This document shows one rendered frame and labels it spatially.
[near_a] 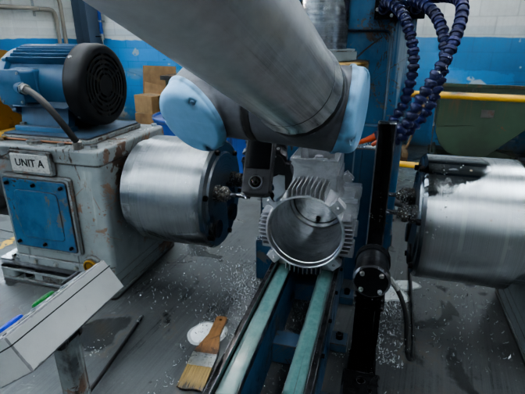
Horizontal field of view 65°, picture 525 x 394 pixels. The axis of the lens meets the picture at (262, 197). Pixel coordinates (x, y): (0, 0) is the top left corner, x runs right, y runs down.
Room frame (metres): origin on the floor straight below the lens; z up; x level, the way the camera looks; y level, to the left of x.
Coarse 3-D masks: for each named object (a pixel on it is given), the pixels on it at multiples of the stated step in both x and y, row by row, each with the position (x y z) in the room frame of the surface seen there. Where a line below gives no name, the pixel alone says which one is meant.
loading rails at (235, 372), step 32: (288, 288) 0.75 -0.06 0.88; (320, 288) 0.69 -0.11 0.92; (256, 320) 0.59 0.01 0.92; (320, 320) 0.59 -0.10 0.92; (224, 352) 0.50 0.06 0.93; (256, 352) 0.53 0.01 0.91; (288, 352) 0.61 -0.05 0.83; (320, 352) 0.50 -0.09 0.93; (224, 384) 0.45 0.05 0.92; (256, 384) 0.53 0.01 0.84; (288, 384) 0.45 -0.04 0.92; (320, 384) 0.53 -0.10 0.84
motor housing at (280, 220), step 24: (288, 192) 0.75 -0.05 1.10; (312, 192) 0.76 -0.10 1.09; (336, 192) 0.80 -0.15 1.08; (264, 216) 0.76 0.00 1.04; (288, 216) 0.90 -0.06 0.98; (336, 216) 0.72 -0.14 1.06; (264, 240) 0.78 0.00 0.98; (288, 240) 0.82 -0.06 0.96; (312, 240) 0.85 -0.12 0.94; (336, 240) 0.80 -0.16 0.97; (312, 264) 0.74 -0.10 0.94
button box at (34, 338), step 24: (96, 264) 0.50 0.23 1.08; (72, 288) 0.45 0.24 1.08; (96, 288) 0.47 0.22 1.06; (120, 288) 0.50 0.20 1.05; (48, 312) 0.40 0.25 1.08; (72, 312) 0.42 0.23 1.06; (96, 312) 0.45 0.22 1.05; (0, 336) 0.37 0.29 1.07; (24, 336) 0.37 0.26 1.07; (48, 336) 0.38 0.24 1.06; (0, 360) 0.36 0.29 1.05; (24, 360) 0.35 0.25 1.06; (0, 384) 0.36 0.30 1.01
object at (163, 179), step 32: (128, 160) 0.87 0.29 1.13; (160, 160) 0.84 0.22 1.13; (192, 160) 0.83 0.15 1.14; (224, 160) 0.90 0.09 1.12; (128, 192) 0.84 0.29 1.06; (160, 192) 0.80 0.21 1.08; (192, 192) 0.79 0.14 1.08; (224, 192) 0.82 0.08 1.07; (128, 224) 0.86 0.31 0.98; (160, 224) 0.81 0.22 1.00; (192, 224) 0.78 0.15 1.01; (224, 224) 0.89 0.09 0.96
